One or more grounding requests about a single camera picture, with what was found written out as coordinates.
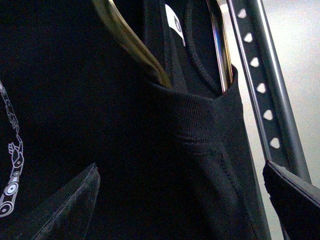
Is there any gold metal clothes hanger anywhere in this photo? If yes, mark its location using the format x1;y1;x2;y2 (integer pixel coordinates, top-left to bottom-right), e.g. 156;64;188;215
93;0;233;93

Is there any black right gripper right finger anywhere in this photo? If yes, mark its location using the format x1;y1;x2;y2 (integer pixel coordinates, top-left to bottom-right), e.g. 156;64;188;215
263;161;320;240

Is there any grey perforated front rack rail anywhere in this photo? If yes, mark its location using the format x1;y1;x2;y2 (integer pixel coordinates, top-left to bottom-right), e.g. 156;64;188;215
227;0;312;184

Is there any black printed t-shirt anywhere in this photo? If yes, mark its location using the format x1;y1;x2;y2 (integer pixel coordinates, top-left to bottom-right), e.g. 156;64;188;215
0;0;271;240

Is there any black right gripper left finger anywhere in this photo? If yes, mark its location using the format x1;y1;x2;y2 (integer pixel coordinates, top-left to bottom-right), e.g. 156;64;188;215
0;163;101;240

